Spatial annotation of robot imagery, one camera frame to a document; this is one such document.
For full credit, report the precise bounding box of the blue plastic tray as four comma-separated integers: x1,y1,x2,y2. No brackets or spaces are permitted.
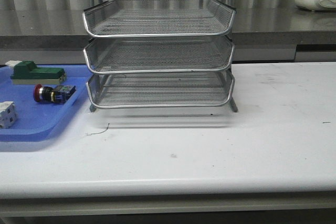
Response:
1,65,91,142

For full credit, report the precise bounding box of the white terminal block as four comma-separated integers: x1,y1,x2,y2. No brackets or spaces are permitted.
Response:
0,101,17,129

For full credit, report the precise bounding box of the red emergency stop button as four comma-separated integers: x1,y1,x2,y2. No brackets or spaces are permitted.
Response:
33,84,76,104

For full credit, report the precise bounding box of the green electrical module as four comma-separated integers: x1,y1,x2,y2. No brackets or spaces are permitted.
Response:
5,60,67,85

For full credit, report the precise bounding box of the silver mesh top tray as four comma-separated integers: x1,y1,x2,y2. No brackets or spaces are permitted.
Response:
82,0,236,38

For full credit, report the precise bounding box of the grey back counter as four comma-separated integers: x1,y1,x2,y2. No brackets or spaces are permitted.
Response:
1,8,335,64

